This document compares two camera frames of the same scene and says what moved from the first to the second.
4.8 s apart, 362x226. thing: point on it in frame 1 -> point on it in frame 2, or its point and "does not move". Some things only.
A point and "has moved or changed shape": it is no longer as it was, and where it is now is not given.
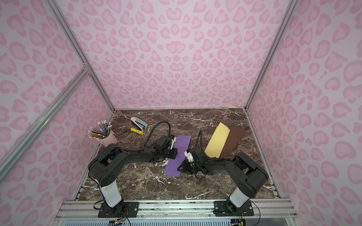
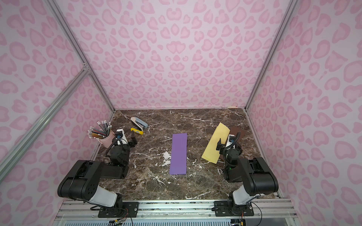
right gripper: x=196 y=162 -> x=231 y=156
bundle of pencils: x=105 y=130 does not move
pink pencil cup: x=111 y=139 does not move
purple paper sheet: x=182 y=143 has moved or changed shape
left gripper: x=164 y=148 -> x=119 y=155
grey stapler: x=140 y=124 does not move
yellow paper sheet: x=216 y=143 does not move
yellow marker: x=136 y=131 does not move
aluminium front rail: x=177 y=210 does not move
